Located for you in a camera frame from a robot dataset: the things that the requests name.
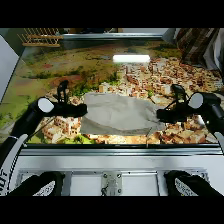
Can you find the grey garment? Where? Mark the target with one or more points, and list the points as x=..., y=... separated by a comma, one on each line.
x=120, y=114

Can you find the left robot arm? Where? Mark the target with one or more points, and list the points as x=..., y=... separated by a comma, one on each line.
x=23, y=124

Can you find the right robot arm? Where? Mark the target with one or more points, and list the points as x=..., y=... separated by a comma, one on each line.
x=213, y=114

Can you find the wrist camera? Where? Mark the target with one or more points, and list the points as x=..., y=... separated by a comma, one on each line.
x=62, y=87
x=178, y=91

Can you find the checked shirt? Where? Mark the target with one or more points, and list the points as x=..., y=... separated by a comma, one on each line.
x=193, y=43

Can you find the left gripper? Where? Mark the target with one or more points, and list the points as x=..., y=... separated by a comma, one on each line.
x=70, y=110

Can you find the wooden hanger rack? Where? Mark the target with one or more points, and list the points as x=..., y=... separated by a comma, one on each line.
x=41, y=38

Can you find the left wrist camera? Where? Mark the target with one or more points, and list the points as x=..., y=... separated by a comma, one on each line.
x=62, y=87

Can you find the silver frame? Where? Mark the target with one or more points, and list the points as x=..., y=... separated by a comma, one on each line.
x=133, y=151

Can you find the white garment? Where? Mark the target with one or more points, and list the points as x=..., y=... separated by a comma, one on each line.
x=216, y=51

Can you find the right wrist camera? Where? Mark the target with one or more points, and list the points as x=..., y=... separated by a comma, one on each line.
x=178, y=91

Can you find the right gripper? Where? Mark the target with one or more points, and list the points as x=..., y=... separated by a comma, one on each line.
x=173, y=115

